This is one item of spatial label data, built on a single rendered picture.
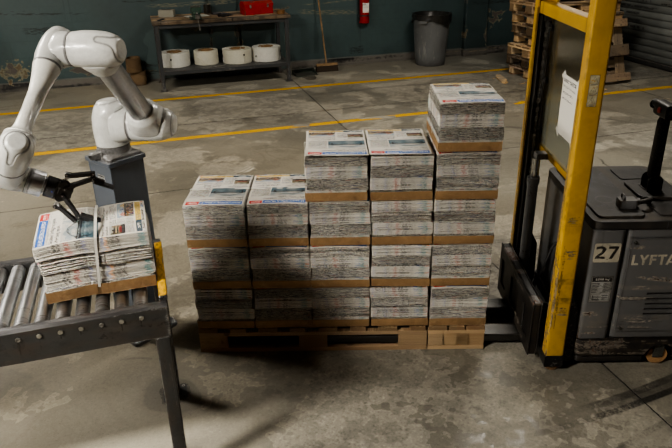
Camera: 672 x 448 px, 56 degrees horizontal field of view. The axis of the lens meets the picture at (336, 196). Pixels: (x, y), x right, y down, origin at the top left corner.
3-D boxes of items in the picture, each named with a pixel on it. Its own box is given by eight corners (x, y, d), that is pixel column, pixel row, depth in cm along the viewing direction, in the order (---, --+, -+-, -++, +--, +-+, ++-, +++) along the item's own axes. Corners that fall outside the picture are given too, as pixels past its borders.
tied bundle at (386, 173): (364, 172, 323) (364, 129, 314) (421, 171, 323) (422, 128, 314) (369, 202, 288) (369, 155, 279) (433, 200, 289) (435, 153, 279)
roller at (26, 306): (44, 260, 250) (30, 260, 249) (27, 326, 209) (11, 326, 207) (43, 271, 252) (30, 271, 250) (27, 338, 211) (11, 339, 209)
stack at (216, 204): (213, 310, 357) (198, 174, 324) (418, 307, 356) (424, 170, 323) (199, 353, 322) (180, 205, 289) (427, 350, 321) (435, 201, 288)
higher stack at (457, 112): (417, 307, 356) (426, 82, 305) (470, 306, 356) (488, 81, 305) (426, 349, 321) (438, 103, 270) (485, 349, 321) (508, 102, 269)
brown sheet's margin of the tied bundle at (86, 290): (96, 257, 248) (94, 247, 247) (95, 294, 223) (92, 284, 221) (53, 266, 244) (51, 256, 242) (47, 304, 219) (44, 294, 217)
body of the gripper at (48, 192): (49, 170, 220) (77, 179, 224) (42, 191, 222) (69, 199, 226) (47, 178, 213) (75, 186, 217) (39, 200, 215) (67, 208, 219)
